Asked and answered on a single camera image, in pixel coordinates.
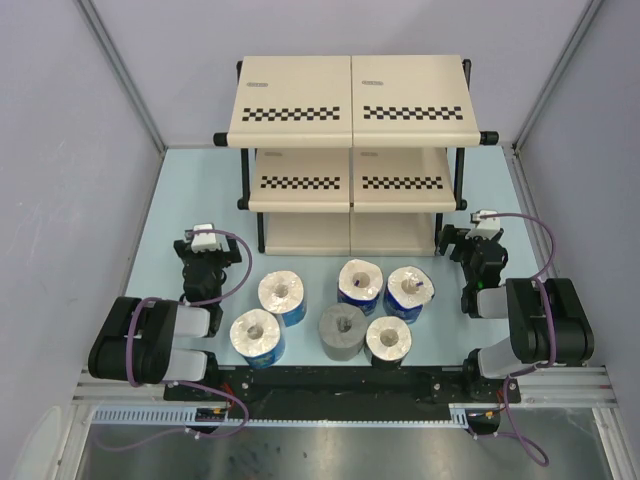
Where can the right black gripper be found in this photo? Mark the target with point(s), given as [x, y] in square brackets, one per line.
[449, 235]

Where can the beige three-tier shelf rack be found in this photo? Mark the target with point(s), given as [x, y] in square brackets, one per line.
[352, 155]

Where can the blue-wrapped roll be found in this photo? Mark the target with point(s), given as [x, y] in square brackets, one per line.
[282, 294]
[258, 337]
[407, 291]

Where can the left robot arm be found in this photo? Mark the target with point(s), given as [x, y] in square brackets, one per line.
[136, 341]

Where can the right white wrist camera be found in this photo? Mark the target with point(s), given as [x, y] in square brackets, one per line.
[485, 224]

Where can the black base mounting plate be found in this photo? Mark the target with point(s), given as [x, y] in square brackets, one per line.
[358, 393]

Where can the blue Tempo paper roll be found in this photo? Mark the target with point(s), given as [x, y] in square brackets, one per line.
[360, 284]

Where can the grey paper roll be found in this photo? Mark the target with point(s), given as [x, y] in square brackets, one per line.
[342, 329]

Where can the aluminium frame rail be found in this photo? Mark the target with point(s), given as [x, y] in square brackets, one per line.
[557, 386]

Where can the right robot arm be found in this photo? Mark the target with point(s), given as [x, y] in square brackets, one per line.
[546, 320]

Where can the white roll, black wrapper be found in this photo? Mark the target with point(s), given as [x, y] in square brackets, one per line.
[388, 341]

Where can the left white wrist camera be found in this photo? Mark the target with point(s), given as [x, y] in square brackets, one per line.
[202, 238]

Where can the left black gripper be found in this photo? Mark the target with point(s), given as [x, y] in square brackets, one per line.
[231, 255]

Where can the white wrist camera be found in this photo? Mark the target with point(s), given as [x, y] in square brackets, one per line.
[485, 224]
[202, 238]

